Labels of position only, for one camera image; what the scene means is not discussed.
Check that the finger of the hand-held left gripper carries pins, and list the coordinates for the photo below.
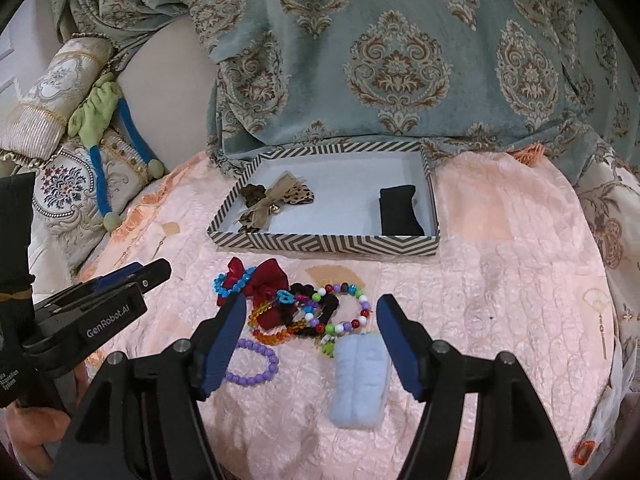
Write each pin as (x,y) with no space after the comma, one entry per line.
(117,275)
(152,275)

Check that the white panelled door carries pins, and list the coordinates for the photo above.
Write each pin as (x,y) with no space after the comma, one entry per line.
(10,65)

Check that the zigzag striped cardboard box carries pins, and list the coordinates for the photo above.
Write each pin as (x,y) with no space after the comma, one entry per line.
(345,247)

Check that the leopard print bow hair clip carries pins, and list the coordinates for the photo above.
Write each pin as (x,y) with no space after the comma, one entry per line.
(280,197)

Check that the black watch cushion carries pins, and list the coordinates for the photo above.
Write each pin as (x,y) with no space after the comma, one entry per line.
(400,210)

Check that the green and blue plush toy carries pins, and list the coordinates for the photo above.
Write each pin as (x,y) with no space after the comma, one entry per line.
(97,110)

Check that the pink quilted bedspread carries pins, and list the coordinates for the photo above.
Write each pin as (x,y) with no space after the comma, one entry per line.
(500,285)

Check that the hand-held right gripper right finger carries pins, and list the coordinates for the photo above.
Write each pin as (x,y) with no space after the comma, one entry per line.
(397,347)

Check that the black scrunchie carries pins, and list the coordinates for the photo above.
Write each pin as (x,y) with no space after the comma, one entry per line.
(327,305)

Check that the small orange plastic item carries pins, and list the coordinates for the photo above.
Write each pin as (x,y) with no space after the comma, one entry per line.
(584,451)

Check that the red velvet bow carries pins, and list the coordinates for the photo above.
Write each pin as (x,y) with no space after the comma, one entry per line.
(265,277)

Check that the teal damask blanket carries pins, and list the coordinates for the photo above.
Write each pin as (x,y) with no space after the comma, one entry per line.
(400,60)

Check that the person's left hand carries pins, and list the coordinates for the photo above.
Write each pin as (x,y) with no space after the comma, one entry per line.
(45,435)

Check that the white plastic bag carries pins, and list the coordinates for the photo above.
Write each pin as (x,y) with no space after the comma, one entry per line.
(612,395)

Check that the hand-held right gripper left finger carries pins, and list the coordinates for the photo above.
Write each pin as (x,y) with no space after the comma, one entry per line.
(222,347)

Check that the floral embroidered cushion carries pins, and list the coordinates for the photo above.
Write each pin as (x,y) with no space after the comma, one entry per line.
(65,185)

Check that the cream floral cloth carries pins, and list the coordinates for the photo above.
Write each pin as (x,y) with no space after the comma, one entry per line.
(612,225)

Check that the beige upholstered headboard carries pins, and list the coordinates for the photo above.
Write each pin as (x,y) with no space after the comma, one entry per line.
(165,90)

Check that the beige embroidered bolster pillow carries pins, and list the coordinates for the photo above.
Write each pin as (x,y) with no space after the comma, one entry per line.
(50,90)

